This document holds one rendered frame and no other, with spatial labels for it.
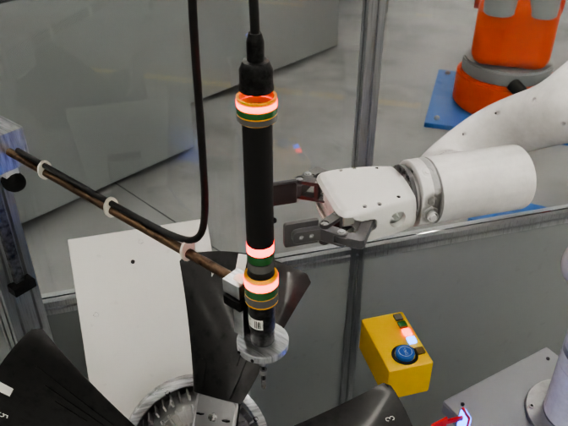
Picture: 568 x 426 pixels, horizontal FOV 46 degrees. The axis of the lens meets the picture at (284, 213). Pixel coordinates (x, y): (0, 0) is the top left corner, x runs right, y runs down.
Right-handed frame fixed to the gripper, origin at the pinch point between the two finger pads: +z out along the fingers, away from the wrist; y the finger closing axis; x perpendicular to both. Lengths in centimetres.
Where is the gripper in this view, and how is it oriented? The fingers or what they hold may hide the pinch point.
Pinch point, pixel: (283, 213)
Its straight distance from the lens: 79.6
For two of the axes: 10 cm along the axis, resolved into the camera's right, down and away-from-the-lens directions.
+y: -2.7, -5.5, 7.9
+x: 0.0, -8.2, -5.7
